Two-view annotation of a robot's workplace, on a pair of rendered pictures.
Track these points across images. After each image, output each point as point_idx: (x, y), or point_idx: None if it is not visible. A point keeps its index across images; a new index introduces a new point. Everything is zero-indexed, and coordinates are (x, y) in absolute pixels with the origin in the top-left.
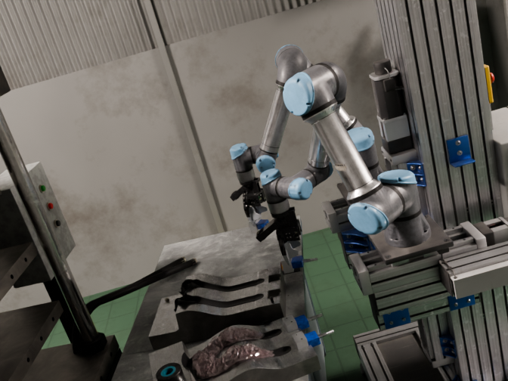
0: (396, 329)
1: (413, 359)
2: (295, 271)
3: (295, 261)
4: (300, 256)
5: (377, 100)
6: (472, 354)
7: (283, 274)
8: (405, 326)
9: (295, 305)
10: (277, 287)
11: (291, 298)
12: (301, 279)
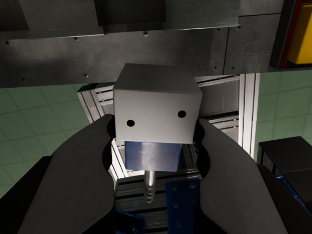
0: (249, 100)
1: (203, 107)
2: (274, 53)
3: (124, 148)
4: (166, 165)
5: None
6: None
7: (284, 3)
8: (249, 108)
9: (90, 60)
10: (38, 27)
11: (128, 43)
12: (221, 69)
